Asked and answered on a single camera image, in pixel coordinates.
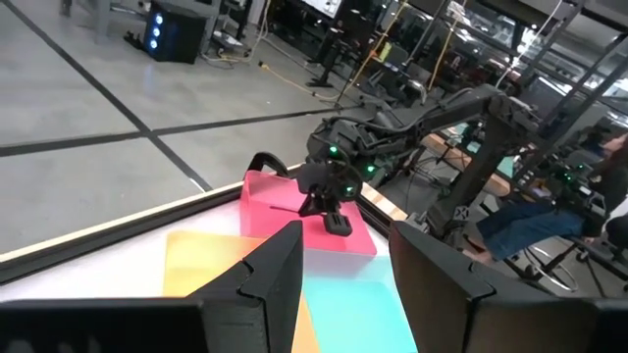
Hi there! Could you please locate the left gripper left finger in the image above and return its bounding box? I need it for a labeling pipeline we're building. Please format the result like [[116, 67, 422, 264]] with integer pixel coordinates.
[[185, 220, 304, 353]]

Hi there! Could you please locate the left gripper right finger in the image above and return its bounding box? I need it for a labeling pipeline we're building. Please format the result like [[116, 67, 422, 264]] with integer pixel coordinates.
[[389, 220, 598, 353]]

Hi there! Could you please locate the pink plastic tray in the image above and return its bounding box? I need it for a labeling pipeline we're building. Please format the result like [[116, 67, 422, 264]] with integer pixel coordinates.
[[238, 170, 378, 257]]

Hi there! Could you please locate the orange plastic tray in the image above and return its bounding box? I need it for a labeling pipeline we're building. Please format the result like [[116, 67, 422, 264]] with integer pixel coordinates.
[[162, 229, 323, 353]]

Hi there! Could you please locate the teal plastic tray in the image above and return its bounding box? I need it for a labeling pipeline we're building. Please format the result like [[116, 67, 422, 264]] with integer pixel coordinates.
[[299, 247, 419, 353]]

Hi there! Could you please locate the person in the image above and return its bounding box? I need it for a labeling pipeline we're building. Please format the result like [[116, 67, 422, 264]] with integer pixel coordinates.
[[475, 130, 628, 262]]

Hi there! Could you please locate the black tripod stand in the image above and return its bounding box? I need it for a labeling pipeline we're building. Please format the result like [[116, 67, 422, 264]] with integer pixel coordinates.
[[306, 26, 347, 89]]

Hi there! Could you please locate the black office chair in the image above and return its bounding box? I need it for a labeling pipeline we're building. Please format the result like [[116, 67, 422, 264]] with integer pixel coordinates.
[[504, 215, 628, 298]]

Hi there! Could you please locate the white lit monitor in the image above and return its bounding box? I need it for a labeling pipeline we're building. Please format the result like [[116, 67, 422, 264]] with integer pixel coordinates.
[[301, 0, 344, 20]]

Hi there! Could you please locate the computer tower with blue lights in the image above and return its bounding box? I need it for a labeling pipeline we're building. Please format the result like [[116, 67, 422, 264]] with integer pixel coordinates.
[[141, 1, 210, 65]]

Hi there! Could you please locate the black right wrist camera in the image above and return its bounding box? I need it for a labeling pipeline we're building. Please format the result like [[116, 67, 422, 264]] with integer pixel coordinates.
[[296, 162, 331, 196]]

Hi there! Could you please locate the black arched frame clip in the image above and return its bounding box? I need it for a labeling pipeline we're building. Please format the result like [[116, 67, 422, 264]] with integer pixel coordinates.
[[246, 151, 291, 178]]

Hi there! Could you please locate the yellow cable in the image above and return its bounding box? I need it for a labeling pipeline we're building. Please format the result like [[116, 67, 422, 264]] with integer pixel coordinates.
[[258, 61, 340, 100]]

